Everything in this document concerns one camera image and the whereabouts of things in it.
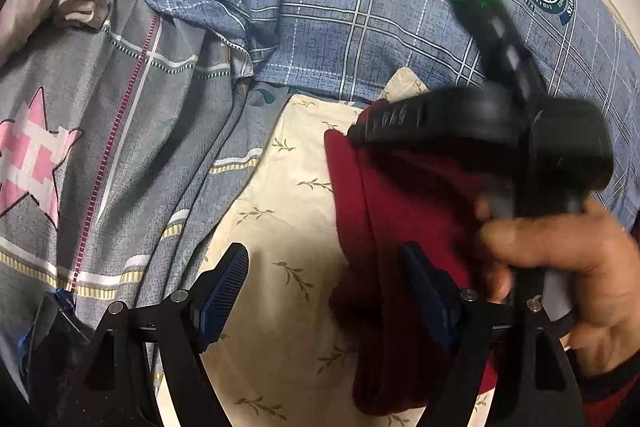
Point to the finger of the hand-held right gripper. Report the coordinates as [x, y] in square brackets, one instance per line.
[390, 122]

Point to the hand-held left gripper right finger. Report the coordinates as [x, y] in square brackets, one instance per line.
[430, 294]

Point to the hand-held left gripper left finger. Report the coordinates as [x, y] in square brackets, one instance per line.
[222, 297]

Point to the red knit garment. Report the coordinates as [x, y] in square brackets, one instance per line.
[400, 207]

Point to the person's right forearm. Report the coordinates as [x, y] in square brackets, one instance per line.
[612, 399]

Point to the person's right hand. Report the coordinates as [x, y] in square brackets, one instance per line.
[595, 277]

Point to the cream leaf-print bedsheet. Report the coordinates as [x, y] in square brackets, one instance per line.
[280, 232]

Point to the grey star-print duvet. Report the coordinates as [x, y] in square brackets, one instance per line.
[150, 147]

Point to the dark cloth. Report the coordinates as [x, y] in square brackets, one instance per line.
[55, 347]

